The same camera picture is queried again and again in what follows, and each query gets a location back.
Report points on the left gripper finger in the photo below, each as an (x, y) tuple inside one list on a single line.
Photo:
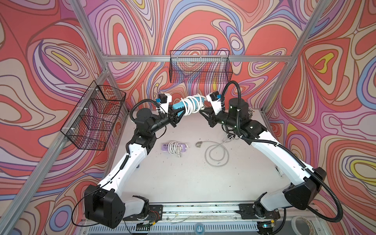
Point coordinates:
[(171, 110), (180, 113)]

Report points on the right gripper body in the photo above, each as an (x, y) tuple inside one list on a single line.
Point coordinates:
[(222, 118)]

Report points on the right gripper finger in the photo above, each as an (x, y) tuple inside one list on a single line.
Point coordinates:
[(207, 111), (210, 119)]

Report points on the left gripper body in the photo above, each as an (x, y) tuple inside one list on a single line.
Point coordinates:
[(170, 120)]

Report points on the blue power strip with cord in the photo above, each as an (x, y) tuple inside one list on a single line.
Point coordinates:
[(192, 104)]

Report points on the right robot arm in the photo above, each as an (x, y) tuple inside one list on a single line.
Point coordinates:
[(231, 111)]

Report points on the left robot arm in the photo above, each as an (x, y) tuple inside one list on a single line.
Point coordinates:
[(102, 203)]

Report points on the metal cup of pens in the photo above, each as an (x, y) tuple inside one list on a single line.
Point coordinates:
[(250, 112)]

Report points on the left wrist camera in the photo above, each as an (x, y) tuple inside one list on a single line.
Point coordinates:
[(164, 100)]

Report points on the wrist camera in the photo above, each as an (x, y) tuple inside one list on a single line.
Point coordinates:
[(215, 100), (164, 100)]

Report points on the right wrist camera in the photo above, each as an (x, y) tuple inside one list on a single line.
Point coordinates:
[(215, 100)]

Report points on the purple power strip with cord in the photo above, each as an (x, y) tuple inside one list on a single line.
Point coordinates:
[(175, 148)]

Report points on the black wire basket back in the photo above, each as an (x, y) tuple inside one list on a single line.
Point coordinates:
[(200, 66)]

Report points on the black wire basket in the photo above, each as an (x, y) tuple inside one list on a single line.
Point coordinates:
[(94, 117), (200, 66)]

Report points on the black wire basket left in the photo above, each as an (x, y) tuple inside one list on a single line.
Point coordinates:
[(94, 117)]

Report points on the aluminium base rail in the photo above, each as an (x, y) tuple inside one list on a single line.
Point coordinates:
[(224, 218)]

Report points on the aluminium frame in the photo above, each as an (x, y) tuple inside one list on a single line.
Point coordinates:
[(48, 60)]

